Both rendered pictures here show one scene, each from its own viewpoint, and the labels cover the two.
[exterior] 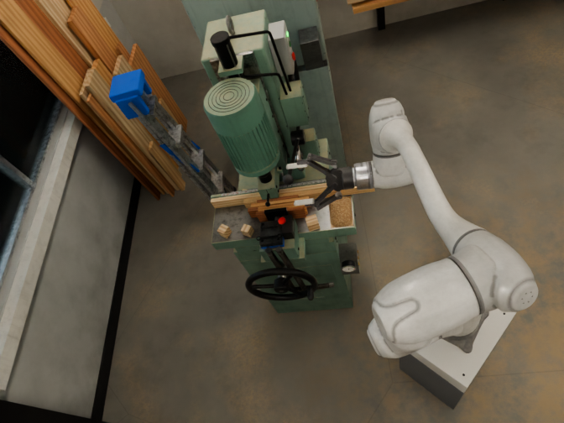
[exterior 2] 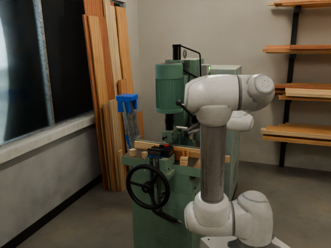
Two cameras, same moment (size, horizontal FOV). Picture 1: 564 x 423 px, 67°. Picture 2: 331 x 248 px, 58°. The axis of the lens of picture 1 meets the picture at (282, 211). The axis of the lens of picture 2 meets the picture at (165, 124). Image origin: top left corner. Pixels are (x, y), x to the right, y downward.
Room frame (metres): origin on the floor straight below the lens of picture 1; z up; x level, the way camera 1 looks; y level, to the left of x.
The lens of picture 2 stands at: (-0.82, -0.08, 1.63)
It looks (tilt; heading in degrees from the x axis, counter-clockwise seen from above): 15 degrees down; 3
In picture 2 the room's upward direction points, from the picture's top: 1 degrees counter-clockwise
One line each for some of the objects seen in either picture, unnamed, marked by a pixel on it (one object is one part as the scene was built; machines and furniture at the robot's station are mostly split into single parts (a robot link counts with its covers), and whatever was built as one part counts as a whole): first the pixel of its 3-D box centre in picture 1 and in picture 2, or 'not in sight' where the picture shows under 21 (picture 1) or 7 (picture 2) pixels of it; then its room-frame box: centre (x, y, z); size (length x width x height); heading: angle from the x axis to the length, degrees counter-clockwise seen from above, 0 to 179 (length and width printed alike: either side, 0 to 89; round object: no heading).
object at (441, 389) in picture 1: (446, 348); not in sight; (0.39, -0.42, 0.30); 0.30 x 0.30 x 0.60; 28
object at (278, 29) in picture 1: (281, 49); (204, 76); (1.33, -0.24, 1.40); 0.10 x 0.06 x 0.16; 159
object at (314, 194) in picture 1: (307, 195); (188, 153); (1.03, -0.12, 0.92); 0.54 x 0.02 x 0.04; 69
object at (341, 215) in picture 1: (340, 209); (203, 161); (0.90, -0.21, 0.92); 0.14 x 0.09 x 0.04; 159
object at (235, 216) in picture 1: (282, 227); (165, 163); (0.97, 0.02, 0.87); 0.61 x 0.30 x 0.06; 69
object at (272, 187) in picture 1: (269, 180); (171, 135); (1.10, -0.01, 1.03); 0.14 x 0.07 x 0.09; 159
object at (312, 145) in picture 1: (306, 144); (200, 132); (1.20, -0.21, 1.02); 0.09 x 0.07 x 0.12; 69
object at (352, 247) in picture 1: (349, 258); not in sight; (0.85, -0.19, 0.58); 0.12 x 0.08 x 0.08; 159
